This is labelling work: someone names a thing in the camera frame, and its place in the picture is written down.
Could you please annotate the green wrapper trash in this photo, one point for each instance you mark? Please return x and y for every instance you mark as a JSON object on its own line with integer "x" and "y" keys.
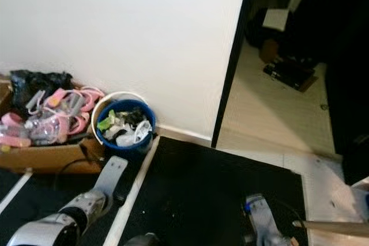
{"x": 105, "y": 122}

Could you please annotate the blue rubbish bucket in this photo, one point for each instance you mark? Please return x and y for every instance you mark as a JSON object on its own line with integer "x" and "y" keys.
{"x": 127, "y": 149}

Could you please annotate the black trash piece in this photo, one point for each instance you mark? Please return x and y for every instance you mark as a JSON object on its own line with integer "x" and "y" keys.
{"x": 134, "y": 116}

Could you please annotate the white plastic bag trash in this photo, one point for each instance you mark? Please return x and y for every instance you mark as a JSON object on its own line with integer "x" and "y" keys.
{"x": 134, "y": 135}

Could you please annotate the pink plastic item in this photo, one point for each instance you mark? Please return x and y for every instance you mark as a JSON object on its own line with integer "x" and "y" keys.
{"x": 12, "y": 131}

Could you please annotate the black plastic bag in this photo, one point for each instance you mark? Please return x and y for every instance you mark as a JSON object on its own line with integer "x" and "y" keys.
{"x": 37, "y": 83}

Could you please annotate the clear plastic bottle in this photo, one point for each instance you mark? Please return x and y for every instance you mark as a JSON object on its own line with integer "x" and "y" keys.
{"x": 51, "y": 129}

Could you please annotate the brown cardboard box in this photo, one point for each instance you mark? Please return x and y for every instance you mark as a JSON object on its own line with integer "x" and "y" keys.
{"x": 52, "y": 158}

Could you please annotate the bunch of pink hangers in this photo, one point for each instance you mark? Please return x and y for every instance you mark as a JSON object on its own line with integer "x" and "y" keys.
{"x": 83, "y": 105}

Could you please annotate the brown round item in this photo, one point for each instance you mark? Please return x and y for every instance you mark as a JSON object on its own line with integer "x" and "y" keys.
{"x": 269, "y": 51}

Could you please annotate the white box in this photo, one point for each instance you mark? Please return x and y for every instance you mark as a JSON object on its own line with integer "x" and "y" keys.
{"x": 275, "y": 20}

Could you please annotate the black flat device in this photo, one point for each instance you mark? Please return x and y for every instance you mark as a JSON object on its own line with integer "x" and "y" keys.
{"x": 291, "y": 73}

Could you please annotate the grey stick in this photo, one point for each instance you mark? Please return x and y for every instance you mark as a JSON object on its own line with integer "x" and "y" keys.
{"x": 334, "y": 227}

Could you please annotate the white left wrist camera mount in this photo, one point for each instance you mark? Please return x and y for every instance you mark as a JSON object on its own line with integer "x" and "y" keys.
{"x": 110, "y": 176}

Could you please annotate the black door frame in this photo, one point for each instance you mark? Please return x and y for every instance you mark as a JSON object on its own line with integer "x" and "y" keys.
{"x": 232, "y": 56}

